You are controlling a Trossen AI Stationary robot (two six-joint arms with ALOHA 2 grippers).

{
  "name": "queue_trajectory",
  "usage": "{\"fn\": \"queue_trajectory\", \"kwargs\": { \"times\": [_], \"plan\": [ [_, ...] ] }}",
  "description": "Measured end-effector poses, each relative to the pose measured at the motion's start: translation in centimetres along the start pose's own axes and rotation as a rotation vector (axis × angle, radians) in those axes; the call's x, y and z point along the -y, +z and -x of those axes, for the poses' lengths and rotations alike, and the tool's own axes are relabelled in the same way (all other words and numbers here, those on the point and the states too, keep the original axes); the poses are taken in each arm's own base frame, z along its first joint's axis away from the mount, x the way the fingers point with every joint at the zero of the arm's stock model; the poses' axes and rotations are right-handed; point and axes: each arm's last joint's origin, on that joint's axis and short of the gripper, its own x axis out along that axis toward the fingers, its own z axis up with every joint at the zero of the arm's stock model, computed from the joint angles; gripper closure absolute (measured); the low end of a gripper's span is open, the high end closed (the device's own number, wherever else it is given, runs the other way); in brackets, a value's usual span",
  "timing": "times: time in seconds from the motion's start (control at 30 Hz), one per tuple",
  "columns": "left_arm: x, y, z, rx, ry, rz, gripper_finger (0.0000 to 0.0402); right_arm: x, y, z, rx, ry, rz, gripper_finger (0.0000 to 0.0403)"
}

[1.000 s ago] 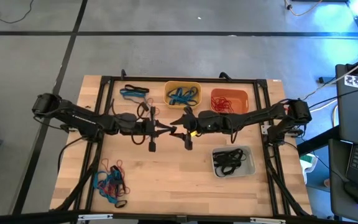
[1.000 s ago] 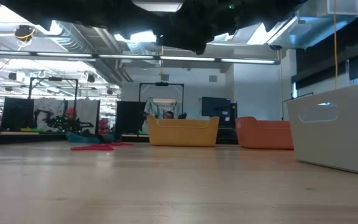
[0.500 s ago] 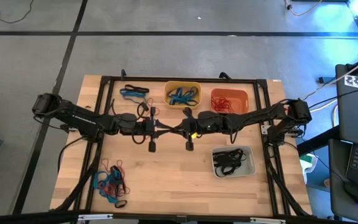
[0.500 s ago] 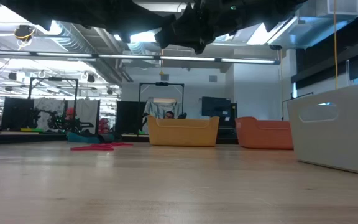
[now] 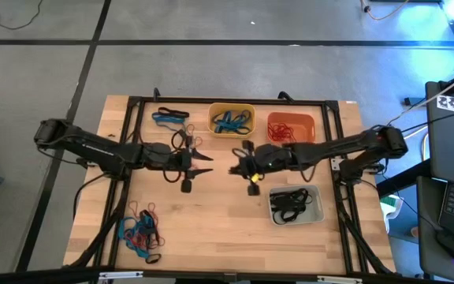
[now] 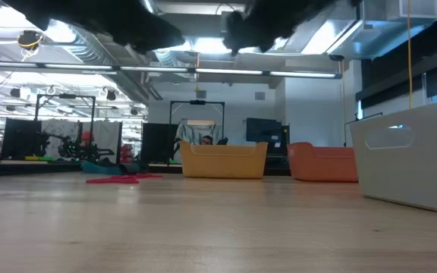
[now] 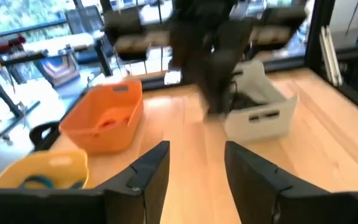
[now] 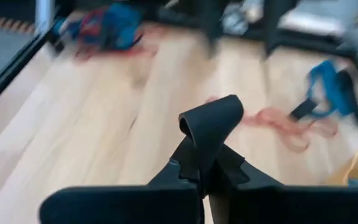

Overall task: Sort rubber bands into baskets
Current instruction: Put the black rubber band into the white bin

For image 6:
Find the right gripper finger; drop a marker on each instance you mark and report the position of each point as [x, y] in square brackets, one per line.
[271, 34]
[235, 30]

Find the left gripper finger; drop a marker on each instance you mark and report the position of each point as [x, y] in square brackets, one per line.
[150, 43]
[146, 26]

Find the blue rubber band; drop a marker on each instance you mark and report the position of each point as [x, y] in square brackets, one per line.
[97, 168]

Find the black background robot arm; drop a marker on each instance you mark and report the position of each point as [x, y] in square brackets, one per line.
[74, 149]

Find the long ceiling light strip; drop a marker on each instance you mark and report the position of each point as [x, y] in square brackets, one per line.
[226, 71]

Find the black ceiling device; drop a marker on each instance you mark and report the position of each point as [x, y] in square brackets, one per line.
[29, 39]

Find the silver cover sheet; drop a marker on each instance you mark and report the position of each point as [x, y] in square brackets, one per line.
[186, 132]

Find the black computer monitor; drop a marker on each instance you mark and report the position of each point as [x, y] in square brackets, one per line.
[159, 142]
[264, 130]
[21, 136]

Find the person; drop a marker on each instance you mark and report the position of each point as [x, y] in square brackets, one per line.
[206, 141]

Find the yellow plastic basket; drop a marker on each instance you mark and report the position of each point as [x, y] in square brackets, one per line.
[222, 163]

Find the orange plastic basket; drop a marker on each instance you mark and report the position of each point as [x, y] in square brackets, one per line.
[321, 163]

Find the white plastic basket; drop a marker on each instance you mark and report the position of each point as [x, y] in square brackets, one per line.
[412, 178]

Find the grey wall vent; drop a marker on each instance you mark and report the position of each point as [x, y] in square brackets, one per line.
[201, 94]
[260, 95]

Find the black gantry frame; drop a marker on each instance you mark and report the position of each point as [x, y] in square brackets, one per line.
[170, 121]
[36, 113]

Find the black aluminium table frame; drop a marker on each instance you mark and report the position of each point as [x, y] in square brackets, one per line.
[21, 168]

